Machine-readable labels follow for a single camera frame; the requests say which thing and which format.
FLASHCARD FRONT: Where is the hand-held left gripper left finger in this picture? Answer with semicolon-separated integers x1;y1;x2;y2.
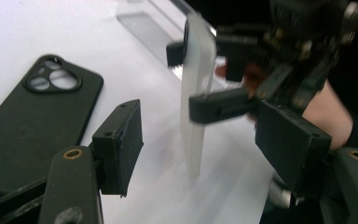
91;98;145;198

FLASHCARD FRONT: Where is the iridescent clear phone case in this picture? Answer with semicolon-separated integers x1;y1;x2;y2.
180;12;217;180

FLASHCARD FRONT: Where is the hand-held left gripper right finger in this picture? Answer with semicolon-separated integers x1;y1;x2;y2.
255;99;333;199

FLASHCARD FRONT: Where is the black phone case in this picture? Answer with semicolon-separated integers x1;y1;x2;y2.
0;54;104;194

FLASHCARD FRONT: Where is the clear plastic tray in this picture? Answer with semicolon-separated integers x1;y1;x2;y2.
115;0;218;82

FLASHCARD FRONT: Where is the white board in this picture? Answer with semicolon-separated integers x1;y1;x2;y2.
0;0;274;224

